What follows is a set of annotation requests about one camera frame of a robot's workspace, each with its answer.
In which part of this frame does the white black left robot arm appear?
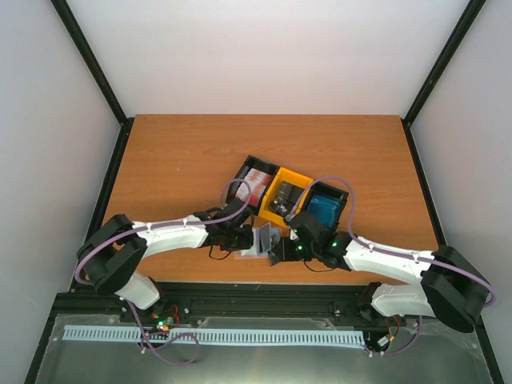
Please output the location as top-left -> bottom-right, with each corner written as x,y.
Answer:
75,198 -> 254,322

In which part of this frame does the blue card stack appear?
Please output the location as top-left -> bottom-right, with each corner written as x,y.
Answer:
306,194 -> 341,230

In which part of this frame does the black credit card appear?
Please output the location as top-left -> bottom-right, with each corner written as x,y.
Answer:
258,222 -> 272,254

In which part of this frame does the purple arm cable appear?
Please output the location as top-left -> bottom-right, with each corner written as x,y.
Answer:
286,175 -> 497,357
74,178 -> 253,366

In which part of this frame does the left electronics board with wires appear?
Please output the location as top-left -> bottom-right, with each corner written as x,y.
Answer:
151,304 -> 180,332

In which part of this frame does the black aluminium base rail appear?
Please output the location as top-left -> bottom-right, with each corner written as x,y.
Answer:
47,279 -> 481,333

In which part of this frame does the red white card stack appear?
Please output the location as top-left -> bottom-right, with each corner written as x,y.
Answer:
235,168 -> 272,206

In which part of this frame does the right connector with wires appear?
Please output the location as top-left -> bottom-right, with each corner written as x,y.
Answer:
377,315 -> 401,351

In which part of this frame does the light blue slotted cable duct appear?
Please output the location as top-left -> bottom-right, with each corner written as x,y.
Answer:
62,325 -> 365,349

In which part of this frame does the black frame post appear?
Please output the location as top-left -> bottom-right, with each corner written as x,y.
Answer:
50,0 -> 128,125
402,0 -> 486,129

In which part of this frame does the black card stack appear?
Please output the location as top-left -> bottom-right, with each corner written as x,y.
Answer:
268,182 -> 303,218

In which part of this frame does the black right frame post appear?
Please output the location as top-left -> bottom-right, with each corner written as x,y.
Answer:
402,0 -> 486,129

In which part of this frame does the black left frame post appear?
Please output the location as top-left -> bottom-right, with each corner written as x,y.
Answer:
50,0 -> 128,125

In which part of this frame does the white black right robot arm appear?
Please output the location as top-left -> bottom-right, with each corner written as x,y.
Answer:
269,212 -> 493,333

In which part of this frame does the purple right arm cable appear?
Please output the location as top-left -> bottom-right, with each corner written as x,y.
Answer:
286,175 -> 497,357

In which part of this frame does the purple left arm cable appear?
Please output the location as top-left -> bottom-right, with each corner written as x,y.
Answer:
74,178 -> 253,366

